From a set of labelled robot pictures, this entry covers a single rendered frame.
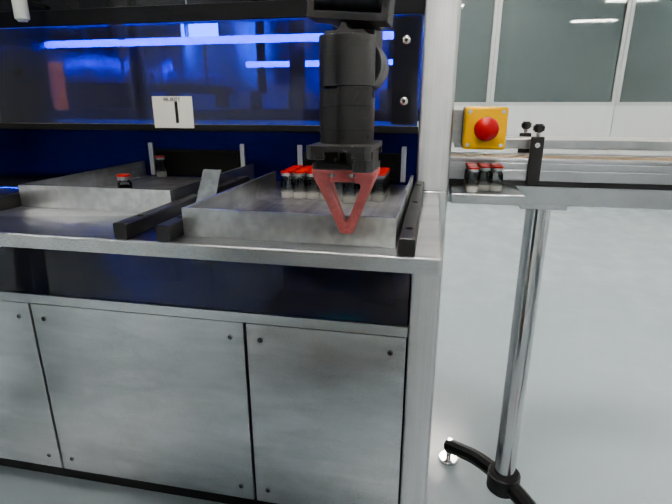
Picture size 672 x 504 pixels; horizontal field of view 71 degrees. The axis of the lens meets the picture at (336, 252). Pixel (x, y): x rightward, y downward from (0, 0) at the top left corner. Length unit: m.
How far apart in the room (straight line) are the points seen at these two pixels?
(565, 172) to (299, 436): 0.81
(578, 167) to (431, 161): 0.30
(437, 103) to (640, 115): 5.03
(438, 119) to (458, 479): 1.05
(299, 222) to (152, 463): 0.98
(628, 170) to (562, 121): 4.59
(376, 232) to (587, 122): 5.22
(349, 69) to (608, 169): 0.68
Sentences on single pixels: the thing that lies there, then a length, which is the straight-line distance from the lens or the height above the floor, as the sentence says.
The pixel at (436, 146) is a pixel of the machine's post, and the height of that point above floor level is 0.96.
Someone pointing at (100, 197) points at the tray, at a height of 0.90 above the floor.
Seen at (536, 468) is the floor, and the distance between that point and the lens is 1.66.
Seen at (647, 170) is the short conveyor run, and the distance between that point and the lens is 1.08.
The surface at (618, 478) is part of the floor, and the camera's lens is 1.73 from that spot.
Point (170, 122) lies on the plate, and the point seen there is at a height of 1.00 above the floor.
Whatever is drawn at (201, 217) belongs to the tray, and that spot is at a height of 0.90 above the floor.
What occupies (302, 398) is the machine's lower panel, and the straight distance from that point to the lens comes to 1.12.
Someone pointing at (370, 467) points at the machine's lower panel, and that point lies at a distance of 1.19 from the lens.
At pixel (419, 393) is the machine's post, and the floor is 0.45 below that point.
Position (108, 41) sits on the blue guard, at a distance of 1.09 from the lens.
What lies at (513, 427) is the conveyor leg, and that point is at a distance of 1.29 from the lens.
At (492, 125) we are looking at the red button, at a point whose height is 1.00.
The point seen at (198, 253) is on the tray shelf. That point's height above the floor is 0.87.
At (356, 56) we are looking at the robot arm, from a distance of 0.49.
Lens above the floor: 1.04
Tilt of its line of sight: 17 degrees down
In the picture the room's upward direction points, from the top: straight up
